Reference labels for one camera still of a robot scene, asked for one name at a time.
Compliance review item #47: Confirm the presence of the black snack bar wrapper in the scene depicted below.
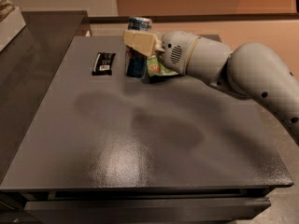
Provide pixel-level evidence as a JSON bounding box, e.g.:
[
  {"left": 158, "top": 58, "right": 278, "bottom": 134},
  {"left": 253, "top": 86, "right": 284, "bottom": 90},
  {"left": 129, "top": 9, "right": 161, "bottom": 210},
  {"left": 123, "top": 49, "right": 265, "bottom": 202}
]
[{"left": 92, "top": 52, "right": 115, "bottom": 76}]

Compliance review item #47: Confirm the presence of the dark side counter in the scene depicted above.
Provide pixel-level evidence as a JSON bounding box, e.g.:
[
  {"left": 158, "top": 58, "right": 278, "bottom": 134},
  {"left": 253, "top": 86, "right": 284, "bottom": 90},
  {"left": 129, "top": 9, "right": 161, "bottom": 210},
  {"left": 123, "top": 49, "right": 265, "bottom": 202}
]
[{"left": 0, "top": 10, "right": 91, "bottom": 181}]

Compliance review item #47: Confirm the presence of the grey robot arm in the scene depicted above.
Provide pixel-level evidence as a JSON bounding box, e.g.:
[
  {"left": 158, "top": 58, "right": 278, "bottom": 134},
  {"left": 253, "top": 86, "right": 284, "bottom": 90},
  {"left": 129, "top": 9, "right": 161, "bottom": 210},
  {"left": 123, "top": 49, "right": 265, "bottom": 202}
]
[{"left": 123, "top": 30, "right": 299, "bottom": 144}]

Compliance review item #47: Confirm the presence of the green snack bag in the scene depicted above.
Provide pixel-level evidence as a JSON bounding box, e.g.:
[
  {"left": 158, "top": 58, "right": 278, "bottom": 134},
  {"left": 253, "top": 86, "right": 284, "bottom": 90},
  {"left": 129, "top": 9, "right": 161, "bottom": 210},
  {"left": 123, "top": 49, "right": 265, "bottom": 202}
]
[{"left": 147, "top": 56, "right": 178, "bottom": 77}]

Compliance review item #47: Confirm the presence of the grey drawer front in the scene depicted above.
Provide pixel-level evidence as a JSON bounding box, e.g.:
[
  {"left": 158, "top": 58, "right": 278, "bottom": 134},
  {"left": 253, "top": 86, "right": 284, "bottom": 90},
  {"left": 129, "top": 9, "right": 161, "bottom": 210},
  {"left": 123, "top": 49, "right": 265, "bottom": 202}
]
[{"left": 25, "top": 197, "right": 271, "bottom": 224}]

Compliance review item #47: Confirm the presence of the silver blue redbull can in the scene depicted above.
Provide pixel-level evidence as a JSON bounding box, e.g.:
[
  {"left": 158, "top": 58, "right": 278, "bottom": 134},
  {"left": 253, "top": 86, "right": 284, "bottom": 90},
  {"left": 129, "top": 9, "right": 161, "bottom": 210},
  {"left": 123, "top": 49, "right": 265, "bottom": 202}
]
[{"left": 125, "top": 17, "right": 152, "bottom": 79}]

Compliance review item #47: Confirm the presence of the white box on counter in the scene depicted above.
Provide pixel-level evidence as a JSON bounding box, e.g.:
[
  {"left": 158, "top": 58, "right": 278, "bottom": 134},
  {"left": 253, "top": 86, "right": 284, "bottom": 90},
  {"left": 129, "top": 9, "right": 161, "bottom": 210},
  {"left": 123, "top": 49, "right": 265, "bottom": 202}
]
[{"left": 0, "top": 0, "right": 26, "bottom": 51}]

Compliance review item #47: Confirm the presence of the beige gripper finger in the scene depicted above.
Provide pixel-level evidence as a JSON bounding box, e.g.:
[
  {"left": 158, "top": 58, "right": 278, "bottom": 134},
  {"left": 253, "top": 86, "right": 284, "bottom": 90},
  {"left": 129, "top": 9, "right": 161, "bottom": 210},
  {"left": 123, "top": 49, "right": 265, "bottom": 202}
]
[{"left": 123, "top": 30, "right": 163, "bottom": 57}]

